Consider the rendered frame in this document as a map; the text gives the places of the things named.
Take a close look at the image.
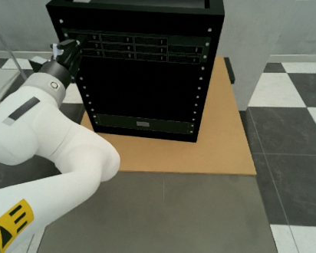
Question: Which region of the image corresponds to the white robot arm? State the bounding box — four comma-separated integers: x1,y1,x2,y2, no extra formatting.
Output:
0,56,120,253

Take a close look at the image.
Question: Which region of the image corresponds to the tan flat board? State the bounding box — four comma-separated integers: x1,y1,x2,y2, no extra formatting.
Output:
96,56,257,176

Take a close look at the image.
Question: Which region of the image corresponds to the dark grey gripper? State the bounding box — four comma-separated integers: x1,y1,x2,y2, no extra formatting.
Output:
38,34,88,90

